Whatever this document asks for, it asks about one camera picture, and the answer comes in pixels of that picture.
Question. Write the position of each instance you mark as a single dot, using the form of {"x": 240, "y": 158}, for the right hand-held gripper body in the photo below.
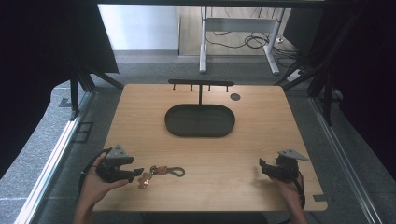
{"x": 286, "y": 168}

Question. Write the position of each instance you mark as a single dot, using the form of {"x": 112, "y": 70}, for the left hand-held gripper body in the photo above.
{"x": 110, "y": 169}

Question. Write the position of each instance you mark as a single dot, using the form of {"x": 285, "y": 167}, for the person's right hand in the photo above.
{"x": 288, "y": 191}

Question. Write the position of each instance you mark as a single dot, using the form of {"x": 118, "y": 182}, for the person's left hand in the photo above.
{"x": 93, "y": 188}

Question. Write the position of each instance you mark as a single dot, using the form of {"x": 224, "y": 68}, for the black round table grommet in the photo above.
{"x": 235, "y": 96}

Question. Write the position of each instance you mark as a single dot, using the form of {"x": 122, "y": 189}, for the black key stand with tray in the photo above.
{"x": 200, "y": 121}

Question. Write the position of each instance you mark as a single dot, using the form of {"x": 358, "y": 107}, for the black metal stand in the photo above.
{"x": 325, "y": 90}
{"x": 81, "y": 84}

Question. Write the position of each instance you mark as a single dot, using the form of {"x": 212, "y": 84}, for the white power strip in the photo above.
{"x": 294, "y": 75}

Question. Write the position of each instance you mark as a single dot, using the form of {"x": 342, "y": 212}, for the black curtain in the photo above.
{"x": 367, "y": 62}
{"x": 37, "y": 62}

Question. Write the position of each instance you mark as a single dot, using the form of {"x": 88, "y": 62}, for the aluminium rail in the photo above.
{"x": 46, "y": 174}
{"x": 342, "y": 155}

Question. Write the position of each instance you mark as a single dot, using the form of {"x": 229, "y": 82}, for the white metal desk frame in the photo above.
{"x": 239, "y": 24}

